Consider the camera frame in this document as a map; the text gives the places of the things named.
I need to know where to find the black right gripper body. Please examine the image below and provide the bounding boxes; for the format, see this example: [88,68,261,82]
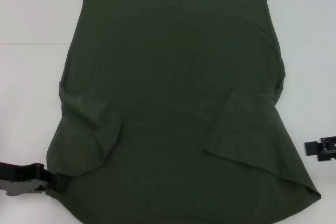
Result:
[318,135,336,162]

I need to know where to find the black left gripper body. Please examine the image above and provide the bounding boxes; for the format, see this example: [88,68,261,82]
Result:
[0,163,52,197]

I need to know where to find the dark green t-shirt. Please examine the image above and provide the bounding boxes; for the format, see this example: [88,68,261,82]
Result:
[43,0,322,224]

